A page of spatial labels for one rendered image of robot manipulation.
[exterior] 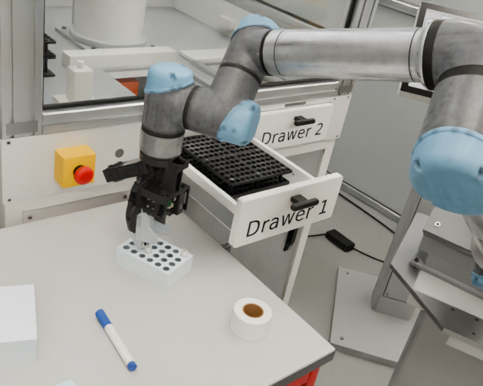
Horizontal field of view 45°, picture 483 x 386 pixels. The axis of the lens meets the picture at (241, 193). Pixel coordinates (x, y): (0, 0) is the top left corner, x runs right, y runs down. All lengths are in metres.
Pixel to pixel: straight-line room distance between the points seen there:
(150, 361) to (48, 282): 0.26
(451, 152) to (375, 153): 2.46
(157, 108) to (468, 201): 0.50
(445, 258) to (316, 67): 0.62
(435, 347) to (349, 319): 0.94
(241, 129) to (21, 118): 0.46
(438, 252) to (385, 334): 1.03
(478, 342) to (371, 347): 1.05
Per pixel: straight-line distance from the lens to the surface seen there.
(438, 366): 1.46
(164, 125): 0.97
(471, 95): 0.74
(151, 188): 1.04
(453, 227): 1.34
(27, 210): 1.29
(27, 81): 1.16
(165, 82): 0.94
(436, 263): 1.37
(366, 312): 2.40
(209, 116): 0.93
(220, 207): 1.18
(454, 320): 1.28
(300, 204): 1.16
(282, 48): 0.93
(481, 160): 0.71
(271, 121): 1.54
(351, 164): 3.26
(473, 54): 0.78
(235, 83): 0.94
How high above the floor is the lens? 1.47
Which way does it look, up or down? 29 degrees down
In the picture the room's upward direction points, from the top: 12 degrees clockwise
